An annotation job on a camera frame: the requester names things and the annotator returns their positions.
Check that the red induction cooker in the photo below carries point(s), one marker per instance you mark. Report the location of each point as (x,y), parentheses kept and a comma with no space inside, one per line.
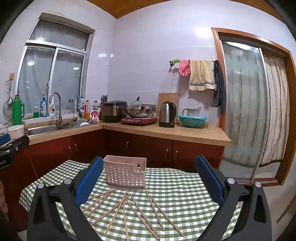
(138,121)

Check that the steel electric kettle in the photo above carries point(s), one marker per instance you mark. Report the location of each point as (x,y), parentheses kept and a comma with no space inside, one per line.
(167,113)

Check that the dishes in sink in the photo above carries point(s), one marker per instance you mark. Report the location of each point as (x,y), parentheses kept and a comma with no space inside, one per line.
(81,122)

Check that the white bottle with blue cap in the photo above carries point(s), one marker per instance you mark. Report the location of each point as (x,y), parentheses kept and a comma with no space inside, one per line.
(81,105)

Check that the pink and white pouch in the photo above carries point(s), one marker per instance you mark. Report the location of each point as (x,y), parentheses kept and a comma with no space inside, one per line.
(95,115)

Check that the hanging metal utensil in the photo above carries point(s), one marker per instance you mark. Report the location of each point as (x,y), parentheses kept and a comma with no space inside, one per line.
(10,84)

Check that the teal plastic colander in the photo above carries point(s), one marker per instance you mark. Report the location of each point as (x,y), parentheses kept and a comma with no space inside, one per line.
(192,122)

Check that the white bottle with green label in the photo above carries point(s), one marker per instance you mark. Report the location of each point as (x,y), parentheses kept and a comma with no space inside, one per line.
(95,104)

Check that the wooden door frame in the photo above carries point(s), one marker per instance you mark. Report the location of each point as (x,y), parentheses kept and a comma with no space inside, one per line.
(290,115)

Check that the frosted glass sliding door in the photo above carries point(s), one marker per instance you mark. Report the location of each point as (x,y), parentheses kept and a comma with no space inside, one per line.
(242,111)

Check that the beige striped towel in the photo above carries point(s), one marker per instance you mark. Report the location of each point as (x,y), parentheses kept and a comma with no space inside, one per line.
(201,75)

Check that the metal wall towel rail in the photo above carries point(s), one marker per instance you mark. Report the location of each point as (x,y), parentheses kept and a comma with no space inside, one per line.
(172,63)

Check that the green plastic thermos jug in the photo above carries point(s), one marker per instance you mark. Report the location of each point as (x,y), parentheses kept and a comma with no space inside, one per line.
(18,111)

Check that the small green liquid bottle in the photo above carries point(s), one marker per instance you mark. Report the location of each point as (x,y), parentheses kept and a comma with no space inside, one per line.
(36,114)

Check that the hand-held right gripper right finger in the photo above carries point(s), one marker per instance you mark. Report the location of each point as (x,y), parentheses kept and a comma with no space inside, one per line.
(211,180)

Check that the dark rice cooker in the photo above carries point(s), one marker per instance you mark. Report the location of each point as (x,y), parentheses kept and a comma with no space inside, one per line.
(113,112)

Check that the spread of wooden chopsticks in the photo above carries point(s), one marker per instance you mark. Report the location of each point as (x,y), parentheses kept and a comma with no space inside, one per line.
(166,216)

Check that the striped beige curtain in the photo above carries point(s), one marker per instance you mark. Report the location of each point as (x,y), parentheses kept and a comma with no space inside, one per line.
(275,111)

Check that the green checkered tablecloth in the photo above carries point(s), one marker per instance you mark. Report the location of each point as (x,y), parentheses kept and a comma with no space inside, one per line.
(175,185)

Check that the white ceramic bowl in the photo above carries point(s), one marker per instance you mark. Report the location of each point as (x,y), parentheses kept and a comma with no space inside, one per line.
(15,132)

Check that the pink perforated plastic utensil basket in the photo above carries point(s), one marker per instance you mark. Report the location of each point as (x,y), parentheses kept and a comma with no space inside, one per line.
(120,178)

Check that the stainless steel sink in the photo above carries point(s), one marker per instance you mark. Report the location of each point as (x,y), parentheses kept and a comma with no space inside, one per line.
(44,130)

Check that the dark grey hanging cloth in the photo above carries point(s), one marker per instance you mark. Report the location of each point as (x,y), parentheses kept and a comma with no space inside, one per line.
(219,88)

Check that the white spray cleaner bottle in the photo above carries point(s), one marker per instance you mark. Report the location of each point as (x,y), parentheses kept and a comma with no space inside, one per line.
(52,107)

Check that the small glass jar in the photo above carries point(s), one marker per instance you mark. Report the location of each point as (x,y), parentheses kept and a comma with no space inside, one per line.
(71,104)

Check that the orange cooking oil bottle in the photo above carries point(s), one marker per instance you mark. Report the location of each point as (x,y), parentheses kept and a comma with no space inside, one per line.
(86,112)

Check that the aluminium sliding window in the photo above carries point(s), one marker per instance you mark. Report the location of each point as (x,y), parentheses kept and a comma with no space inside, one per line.
(39,69)

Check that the steel wok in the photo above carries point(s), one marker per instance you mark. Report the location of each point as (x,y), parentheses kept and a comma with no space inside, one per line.
(136,112)

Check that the blue dish soap bottle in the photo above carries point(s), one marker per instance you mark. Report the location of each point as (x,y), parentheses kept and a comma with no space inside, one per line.
(43,109)

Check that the white translucent plastic container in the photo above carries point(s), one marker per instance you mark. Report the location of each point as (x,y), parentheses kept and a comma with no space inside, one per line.
(212,118)

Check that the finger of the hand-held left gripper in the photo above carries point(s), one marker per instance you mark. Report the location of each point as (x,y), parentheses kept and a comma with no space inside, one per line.
(4,139)
(20,143)

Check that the steel kitchen faucet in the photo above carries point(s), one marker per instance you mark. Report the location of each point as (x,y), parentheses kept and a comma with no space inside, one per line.
(59,109)

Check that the wooden cutting board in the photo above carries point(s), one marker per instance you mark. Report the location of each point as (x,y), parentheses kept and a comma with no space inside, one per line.
(168,97)

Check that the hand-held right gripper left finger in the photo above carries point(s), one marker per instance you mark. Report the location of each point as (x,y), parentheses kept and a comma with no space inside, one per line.
(89,183)

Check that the beige kitchen countertop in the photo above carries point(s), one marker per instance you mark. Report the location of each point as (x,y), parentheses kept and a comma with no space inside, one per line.
(185,134)

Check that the pink rubber gloves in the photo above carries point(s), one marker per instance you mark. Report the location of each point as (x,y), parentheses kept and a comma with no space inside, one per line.
(184,68)

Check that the red-brown kitchen cabinets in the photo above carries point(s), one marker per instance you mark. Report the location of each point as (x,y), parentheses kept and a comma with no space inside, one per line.
(150,148)

